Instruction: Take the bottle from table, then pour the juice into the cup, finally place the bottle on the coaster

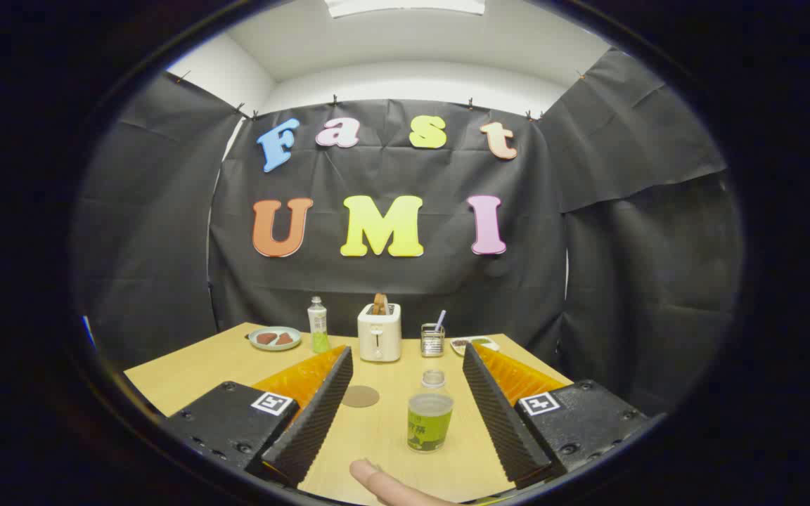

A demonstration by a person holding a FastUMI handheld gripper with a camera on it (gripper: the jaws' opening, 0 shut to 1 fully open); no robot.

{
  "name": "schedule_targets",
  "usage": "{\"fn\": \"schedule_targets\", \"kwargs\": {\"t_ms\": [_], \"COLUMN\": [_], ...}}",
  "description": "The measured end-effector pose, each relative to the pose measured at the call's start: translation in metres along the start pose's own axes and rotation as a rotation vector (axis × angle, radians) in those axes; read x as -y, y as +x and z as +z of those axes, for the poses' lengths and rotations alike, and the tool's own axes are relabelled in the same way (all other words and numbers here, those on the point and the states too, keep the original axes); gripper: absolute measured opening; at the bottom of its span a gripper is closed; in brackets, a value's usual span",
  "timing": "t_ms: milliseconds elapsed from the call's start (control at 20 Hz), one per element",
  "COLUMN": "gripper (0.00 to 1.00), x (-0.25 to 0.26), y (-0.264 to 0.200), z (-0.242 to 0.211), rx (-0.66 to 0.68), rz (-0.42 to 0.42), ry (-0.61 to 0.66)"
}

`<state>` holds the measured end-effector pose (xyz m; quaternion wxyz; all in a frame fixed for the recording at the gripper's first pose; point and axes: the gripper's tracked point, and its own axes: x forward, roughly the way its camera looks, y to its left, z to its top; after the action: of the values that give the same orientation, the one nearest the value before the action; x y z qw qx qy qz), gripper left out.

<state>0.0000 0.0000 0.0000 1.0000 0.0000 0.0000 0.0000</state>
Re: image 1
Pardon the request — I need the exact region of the small white food tray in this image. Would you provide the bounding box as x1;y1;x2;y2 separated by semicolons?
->
450;336;501;356

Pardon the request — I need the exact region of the slim green drink bottle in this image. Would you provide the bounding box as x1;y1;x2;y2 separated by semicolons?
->
307;296;330;354

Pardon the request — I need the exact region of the green label juice bottle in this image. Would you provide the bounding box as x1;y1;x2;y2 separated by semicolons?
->
407;370;455;454

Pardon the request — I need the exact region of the wooden table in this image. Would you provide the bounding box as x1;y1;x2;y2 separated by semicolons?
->
124;322;574;506

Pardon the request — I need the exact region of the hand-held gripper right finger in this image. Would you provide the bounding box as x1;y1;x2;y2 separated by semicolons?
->
462;342;650;491

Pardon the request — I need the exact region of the round brown coaster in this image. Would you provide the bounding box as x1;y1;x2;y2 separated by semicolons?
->
341;385;380;408

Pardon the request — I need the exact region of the white toaster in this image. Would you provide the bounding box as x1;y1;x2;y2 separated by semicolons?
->
357;302;403;363

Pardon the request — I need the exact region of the pale green plate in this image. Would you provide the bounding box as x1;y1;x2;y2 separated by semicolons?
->
247;326;302;351

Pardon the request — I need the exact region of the metal mesh holder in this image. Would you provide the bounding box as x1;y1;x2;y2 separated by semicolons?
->
420;323;446;358

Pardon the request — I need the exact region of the ceiling light panel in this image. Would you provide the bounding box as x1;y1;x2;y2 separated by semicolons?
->
324;0;487;18

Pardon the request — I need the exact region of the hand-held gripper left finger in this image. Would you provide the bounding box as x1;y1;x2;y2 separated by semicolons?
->
163;344;354;489

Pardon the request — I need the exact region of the black backdrop cloth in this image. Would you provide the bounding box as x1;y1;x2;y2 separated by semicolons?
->
71;48;743;419

